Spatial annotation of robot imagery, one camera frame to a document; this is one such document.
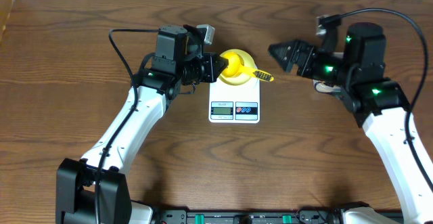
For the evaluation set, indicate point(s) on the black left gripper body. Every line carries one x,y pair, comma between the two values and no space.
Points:
197,72

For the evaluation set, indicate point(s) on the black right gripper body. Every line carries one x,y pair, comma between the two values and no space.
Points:
323,67

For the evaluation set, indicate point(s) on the yellow plastic scoop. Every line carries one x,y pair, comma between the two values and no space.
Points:
253,72

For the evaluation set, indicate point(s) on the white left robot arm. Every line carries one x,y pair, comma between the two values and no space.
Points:
94,189

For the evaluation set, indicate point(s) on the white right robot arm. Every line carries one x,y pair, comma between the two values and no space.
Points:
378,104

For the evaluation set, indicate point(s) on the yellow bowl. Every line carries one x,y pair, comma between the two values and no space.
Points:
246,61

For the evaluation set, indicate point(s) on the white digital kitchen scale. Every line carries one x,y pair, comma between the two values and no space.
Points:
234,103

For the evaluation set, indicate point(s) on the clear container of soybeans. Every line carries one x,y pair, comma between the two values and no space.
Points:
321,87

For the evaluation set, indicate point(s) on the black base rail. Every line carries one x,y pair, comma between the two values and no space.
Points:
355,212

